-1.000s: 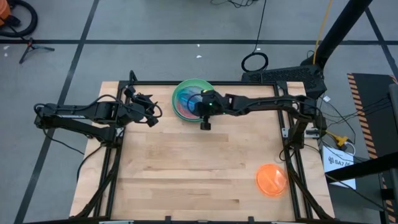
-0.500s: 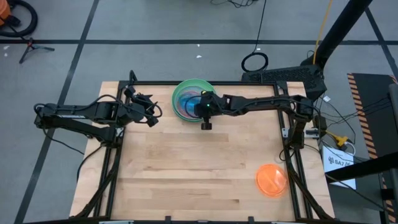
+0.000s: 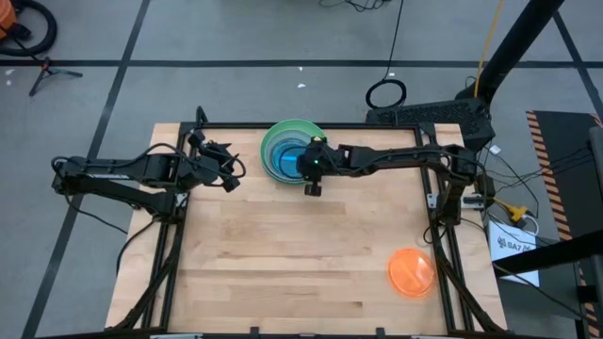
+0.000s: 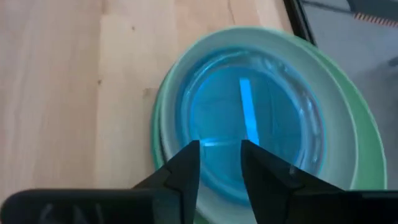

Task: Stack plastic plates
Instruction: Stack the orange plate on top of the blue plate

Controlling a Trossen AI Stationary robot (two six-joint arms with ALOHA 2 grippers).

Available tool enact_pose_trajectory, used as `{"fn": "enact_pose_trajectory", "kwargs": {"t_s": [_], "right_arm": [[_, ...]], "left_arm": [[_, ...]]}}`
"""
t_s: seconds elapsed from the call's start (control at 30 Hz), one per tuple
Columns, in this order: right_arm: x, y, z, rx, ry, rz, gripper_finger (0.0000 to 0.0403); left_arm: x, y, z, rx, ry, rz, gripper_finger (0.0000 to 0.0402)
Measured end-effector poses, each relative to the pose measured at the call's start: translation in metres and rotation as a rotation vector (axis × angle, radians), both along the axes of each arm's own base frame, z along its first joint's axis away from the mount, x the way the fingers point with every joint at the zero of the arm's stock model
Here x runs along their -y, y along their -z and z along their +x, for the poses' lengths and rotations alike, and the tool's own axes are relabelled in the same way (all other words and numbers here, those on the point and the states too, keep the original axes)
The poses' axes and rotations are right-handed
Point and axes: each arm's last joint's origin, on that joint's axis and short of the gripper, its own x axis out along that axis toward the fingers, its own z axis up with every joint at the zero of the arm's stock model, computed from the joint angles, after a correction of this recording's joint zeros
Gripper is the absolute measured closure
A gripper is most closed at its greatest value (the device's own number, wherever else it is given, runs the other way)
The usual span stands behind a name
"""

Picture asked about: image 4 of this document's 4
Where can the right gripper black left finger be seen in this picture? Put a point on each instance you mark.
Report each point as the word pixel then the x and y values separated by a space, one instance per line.
pixel 124 207

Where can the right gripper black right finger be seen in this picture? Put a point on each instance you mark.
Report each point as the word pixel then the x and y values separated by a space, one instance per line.
pixel 311 205

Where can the pale mint plastic plate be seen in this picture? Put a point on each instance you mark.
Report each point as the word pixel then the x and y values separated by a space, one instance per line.
pixel 339 140

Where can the large light green plastic plate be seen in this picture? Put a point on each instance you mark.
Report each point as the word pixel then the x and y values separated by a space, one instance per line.
pixel 371 155

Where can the small clear blue plate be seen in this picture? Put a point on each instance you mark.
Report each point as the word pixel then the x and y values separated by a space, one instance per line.
pixel 224 105

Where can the black hazard-striped mat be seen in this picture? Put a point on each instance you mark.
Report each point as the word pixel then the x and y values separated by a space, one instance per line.
pixel 376 20

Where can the black metal table frame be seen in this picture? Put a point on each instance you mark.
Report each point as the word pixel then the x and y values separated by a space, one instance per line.
pixel 297 18

